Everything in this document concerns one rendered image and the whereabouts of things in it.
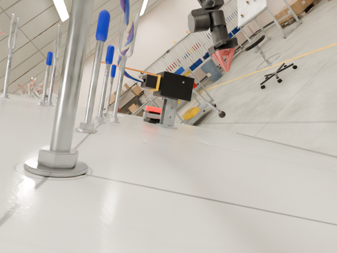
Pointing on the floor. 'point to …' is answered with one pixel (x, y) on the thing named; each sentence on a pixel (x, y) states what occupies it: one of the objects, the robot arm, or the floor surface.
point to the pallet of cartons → (302, 5)
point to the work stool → (267, 60)
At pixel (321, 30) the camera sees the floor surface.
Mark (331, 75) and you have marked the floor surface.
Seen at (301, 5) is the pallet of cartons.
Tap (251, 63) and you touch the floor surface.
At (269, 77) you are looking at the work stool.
